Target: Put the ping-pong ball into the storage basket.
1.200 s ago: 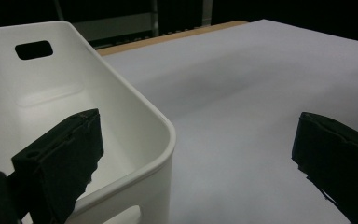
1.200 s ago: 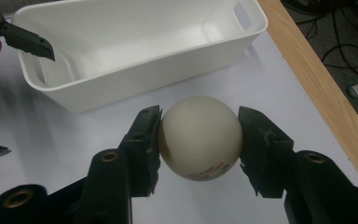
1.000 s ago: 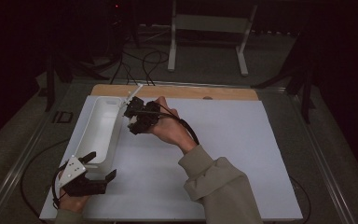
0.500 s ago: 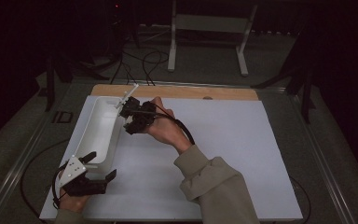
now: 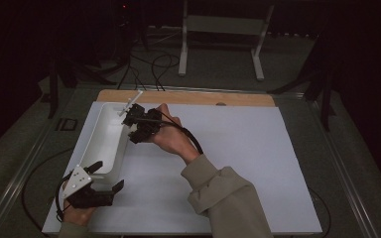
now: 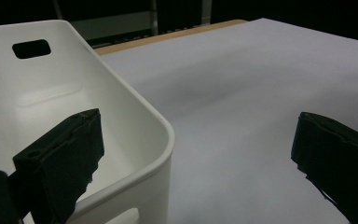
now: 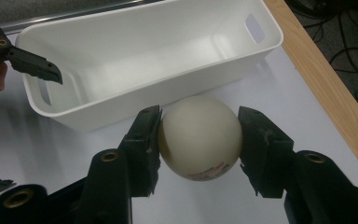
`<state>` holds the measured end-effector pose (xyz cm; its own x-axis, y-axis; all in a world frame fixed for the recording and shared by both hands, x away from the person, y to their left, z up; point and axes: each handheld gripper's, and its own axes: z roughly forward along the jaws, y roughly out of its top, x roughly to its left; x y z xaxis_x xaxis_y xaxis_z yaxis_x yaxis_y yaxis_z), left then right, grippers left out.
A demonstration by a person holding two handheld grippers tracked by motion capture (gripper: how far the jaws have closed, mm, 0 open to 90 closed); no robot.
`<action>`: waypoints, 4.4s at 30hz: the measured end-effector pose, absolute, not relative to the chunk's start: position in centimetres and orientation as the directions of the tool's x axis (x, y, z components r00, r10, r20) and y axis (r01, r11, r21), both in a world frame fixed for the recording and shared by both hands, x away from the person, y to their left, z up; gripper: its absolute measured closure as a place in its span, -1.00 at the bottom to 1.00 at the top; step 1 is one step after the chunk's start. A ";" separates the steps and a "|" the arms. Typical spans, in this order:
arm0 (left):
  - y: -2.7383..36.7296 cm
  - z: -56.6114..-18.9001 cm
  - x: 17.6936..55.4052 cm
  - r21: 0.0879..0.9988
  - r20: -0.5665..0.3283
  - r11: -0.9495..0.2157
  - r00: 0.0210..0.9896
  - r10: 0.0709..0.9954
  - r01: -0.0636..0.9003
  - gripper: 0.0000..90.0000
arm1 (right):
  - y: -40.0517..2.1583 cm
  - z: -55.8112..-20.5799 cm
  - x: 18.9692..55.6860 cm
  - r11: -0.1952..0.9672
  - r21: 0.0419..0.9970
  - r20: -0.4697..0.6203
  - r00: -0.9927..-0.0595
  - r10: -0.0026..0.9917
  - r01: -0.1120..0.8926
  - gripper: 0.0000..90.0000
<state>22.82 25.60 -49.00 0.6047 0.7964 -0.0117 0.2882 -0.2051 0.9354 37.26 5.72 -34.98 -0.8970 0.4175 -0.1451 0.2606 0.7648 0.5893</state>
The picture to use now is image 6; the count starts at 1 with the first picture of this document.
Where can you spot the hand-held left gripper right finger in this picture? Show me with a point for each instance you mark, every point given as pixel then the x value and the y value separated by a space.
pixel 338 155

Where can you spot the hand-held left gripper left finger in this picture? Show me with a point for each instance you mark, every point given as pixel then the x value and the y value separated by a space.
pixel 59 161

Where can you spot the white plastic bin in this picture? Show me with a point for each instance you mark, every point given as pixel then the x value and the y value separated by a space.
pixel 59 87

